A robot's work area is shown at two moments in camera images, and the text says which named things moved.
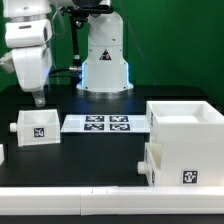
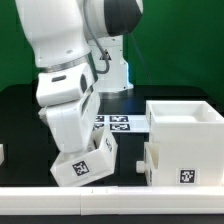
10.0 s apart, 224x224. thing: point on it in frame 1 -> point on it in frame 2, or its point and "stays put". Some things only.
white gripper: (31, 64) -> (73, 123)
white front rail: (112, 200) stays put
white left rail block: (1, 154) stays put
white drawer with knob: (37, 127) -> (80, 167)
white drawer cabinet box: (191, 134) stays put
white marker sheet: (109, 123) stays put
